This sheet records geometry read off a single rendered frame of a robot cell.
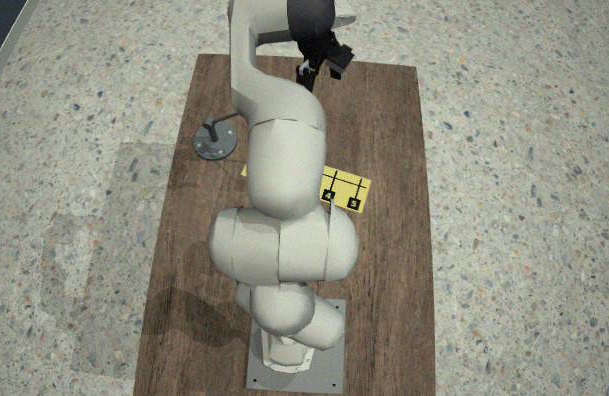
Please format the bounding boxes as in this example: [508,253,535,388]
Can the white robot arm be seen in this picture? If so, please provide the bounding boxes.
[208,0,359,373]

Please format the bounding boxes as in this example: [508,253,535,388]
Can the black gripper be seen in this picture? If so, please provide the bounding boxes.
[296,30,341,93]

